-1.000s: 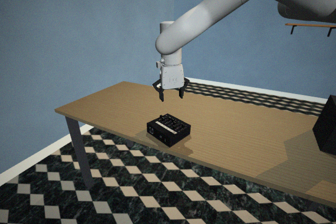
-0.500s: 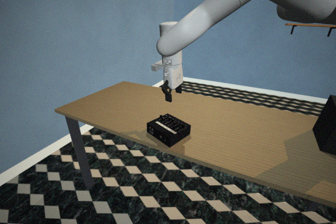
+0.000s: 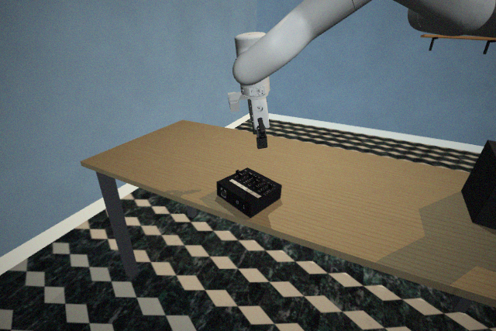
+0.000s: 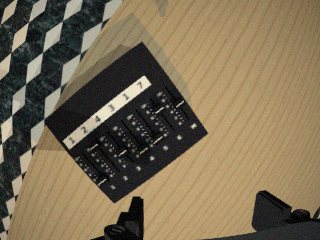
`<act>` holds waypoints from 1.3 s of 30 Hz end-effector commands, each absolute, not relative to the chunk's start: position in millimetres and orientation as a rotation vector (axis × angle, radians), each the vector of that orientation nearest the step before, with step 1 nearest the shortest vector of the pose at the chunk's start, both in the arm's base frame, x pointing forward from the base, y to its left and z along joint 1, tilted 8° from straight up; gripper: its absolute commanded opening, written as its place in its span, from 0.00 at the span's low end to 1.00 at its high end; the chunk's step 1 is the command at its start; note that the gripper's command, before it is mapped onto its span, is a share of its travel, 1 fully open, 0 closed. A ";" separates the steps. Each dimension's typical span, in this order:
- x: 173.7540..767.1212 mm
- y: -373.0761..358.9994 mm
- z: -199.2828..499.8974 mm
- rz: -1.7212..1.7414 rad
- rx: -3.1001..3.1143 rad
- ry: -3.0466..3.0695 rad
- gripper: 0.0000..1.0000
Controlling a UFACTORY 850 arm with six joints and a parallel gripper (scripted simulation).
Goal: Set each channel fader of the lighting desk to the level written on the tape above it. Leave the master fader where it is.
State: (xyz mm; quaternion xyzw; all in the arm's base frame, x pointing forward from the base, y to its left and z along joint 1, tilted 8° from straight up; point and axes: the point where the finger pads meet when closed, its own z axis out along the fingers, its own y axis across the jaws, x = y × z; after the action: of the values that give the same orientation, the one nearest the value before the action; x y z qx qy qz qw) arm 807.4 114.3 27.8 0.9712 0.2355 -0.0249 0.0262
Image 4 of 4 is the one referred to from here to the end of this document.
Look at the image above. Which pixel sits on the black lighting desk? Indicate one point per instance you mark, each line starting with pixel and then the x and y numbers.
pixel 116 113

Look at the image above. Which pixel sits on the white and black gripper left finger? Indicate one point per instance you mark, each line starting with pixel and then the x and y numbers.
pixel 130 229

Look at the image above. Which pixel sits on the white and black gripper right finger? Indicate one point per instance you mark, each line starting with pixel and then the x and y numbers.
pixel 271 212

